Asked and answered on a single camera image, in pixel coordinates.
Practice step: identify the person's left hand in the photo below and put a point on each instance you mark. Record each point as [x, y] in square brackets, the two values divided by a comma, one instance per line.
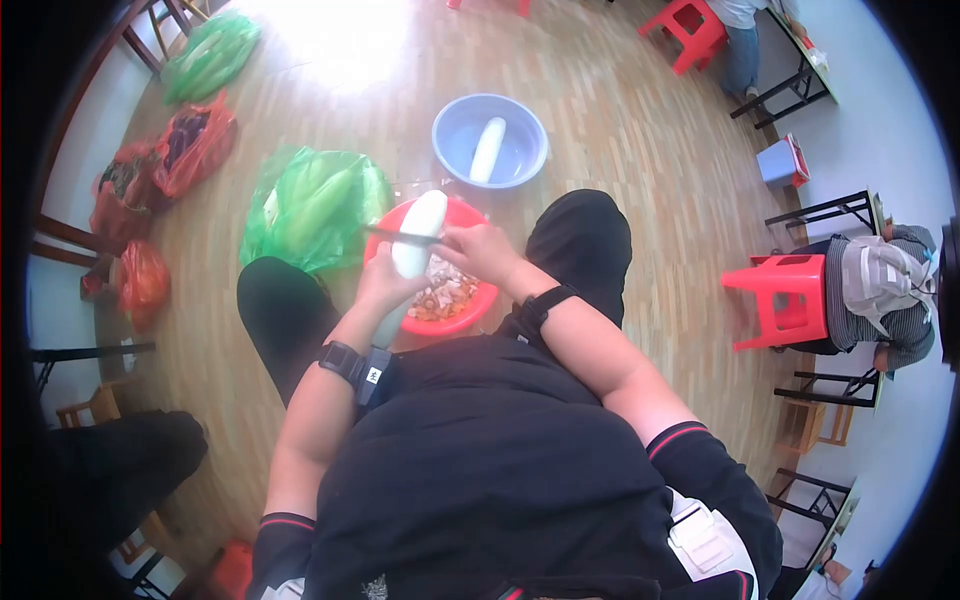
[379, 289]

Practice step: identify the person's right hand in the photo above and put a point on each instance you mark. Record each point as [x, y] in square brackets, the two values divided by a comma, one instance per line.
[487, 255]

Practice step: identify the person's left fingers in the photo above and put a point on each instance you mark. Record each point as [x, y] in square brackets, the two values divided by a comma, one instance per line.
[411, 289]

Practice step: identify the person's right fingers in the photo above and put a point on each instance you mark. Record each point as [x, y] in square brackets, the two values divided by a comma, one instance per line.
[459, 241]

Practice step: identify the long white radish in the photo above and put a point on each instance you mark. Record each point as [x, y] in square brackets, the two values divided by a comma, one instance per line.
[421, 221]

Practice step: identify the dark peeling knife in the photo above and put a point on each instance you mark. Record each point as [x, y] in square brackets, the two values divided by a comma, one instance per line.
[401, 236]

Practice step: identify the red plastic basin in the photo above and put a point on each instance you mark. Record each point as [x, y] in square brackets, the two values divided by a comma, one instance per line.
[469, 217]

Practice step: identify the pile of vegetable peelings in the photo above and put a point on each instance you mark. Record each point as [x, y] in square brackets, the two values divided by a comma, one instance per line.
[446, 292]

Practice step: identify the peeled white radish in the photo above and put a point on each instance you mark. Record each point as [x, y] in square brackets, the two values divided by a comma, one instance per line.
[487, 150]

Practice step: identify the black wrist band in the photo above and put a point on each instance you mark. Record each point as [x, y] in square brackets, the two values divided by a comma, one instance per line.
[356, 371]
[544, 307]

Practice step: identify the person's legs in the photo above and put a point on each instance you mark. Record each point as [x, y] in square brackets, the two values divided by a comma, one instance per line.
[581, 247]

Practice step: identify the green bag of radishes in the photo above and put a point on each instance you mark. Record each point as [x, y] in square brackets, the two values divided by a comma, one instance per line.
[315, 206]

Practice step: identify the blue plastic basin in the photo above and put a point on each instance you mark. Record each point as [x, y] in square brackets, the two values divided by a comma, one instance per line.
[525, 127]

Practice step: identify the person's body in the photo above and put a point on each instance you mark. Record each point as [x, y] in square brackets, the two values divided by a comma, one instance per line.
[487, 465]

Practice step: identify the red bag of purple vegetables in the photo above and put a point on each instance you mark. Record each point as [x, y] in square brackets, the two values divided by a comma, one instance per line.
[193, 142]

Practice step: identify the small red plastic bag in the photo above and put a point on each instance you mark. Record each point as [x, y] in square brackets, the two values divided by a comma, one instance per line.
[142, 281]

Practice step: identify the red bag of dark vegetables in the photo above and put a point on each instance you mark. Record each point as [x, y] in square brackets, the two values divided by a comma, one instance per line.
[120, 191]

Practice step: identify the green bag of vegetables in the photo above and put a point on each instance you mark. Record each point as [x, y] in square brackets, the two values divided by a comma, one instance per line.
[210, 56]

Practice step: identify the red plastic stool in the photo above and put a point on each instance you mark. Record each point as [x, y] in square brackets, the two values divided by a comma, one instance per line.
[694, 34]
[780, 296]

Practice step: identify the small wooden chair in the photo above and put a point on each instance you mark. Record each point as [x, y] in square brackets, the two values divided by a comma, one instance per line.
[94, 409]

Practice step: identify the small wooden stool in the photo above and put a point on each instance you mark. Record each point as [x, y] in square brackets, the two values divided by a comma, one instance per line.
[814, 424]

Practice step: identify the black frame table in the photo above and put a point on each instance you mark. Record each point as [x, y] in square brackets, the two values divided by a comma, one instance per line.
[832, 210]
[832, 390]
[82, 352]
[795, 82]
[817, 502]

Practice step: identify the dark wooden furniture frame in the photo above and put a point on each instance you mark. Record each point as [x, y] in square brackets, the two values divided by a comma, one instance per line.
[71, 236]

